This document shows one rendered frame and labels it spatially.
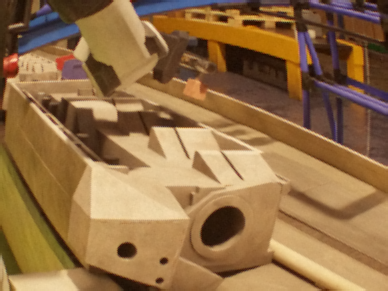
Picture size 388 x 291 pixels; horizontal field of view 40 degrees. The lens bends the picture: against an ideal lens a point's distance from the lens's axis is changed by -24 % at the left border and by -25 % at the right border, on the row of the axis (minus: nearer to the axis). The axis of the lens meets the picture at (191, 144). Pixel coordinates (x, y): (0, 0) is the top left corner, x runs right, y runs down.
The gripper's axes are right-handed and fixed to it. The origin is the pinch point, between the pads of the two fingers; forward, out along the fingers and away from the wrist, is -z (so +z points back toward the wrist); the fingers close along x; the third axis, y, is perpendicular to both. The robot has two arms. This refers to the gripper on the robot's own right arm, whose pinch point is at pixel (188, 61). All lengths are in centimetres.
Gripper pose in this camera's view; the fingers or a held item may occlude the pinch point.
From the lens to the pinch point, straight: 137.2
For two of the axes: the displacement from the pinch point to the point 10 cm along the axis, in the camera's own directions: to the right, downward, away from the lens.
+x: -3.5, 9.3, 0.7
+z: -8.1, -2.7, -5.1
